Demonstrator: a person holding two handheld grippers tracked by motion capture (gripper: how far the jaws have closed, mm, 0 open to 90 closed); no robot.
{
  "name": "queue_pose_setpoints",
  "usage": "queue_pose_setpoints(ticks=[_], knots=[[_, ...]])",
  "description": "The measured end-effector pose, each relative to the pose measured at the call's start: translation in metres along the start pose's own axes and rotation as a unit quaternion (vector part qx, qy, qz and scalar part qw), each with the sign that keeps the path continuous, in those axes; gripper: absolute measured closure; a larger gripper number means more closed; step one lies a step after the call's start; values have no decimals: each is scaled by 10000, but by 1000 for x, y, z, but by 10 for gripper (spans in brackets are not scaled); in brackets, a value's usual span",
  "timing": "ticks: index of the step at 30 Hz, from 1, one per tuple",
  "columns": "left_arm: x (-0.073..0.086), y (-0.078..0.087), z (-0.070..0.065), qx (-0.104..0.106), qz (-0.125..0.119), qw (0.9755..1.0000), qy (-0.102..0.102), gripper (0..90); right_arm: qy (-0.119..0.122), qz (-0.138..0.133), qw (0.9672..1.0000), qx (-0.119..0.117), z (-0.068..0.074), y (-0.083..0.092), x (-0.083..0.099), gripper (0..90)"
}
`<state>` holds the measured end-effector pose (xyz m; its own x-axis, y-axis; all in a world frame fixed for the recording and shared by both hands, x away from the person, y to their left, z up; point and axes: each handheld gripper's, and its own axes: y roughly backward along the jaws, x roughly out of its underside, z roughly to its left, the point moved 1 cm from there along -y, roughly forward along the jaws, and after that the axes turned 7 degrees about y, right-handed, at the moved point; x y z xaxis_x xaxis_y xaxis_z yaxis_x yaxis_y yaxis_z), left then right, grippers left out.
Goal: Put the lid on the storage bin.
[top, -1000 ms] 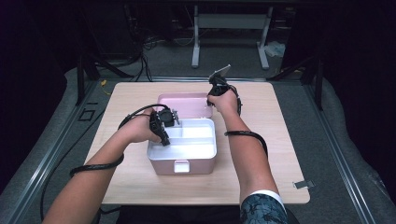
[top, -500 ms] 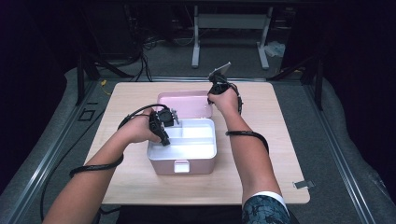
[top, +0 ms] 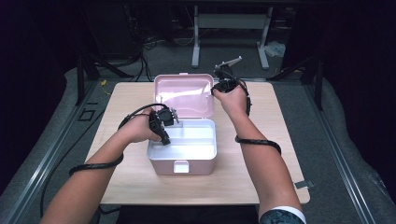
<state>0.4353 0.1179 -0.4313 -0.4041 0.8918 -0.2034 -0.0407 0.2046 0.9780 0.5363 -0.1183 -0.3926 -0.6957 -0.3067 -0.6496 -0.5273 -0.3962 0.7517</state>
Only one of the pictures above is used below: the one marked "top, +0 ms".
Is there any black metal stand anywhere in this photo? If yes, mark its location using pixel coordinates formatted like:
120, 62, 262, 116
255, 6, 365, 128
76, 54, 134, 106
269, 55, 324, 110

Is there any clear plastic bag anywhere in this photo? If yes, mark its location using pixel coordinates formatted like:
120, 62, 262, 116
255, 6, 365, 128
264, 41, 287, 58

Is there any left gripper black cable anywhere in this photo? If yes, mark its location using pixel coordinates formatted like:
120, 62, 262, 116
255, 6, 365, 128
68, 103, 170, 177

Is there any grey metal table clip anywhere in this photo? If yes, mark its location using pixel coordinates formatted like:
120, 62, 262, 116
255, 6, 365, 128
293, 180, 316, 190

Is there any white inner tray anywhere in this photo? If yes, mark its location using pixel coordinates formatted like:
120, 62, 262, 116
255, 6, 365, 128
147, 119, 218, 161

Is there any yellow tag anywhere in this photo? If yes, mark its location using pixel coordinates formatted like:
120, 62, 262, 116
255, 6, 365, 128
100, 79, 112, 96

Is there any person's right hand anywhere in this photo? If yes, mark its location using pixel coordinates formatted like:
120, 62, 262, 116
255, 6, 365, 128
213, 84, 250, 121

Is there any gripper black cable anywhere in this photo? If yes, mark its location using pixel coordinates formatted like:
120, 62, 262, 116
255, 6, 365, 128
221, 69, 282, 156
68, 103, 170, 177

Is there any aluminium floor rail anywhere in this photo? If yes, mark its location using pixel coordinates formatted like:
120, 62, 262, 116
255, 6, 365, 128
303, 83, 378, 224
0, 80, 104, 224

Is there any person's left hand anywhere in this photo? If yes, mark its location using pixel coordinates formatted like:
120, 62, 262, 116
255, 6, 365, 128
120, 106, 163, 144

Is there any bundle of black cables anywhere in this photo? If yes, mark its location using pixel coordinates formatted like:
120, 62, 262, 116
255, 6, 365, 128
129, 34, 154, 82

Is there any person's patterned sleeve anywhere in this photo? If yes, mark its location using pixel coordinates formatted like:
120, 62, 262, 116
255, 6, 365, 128
259, 205, 307, 224

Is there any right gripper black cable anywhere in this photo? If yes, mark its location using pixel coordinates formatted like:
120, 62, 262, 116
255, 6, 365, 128
221, 69, 282, 156

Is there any pink storage box with lid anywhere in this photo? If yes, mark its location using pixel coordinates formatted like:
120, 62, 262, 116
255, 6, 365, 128
147, 73, 219, 175

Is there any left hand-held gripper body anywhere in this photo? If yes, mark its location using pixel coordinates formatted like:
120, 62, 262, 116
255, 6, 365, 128
148, 106, 180, 132

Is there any white desk frame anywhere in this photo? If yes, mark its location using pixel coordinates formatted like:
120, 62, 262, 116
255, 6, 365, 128
191, 5, 275, 70

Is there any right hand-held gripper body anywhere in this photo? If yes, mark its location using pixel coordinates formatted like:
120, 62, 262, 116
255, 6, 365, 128
214, 55, 243, 93

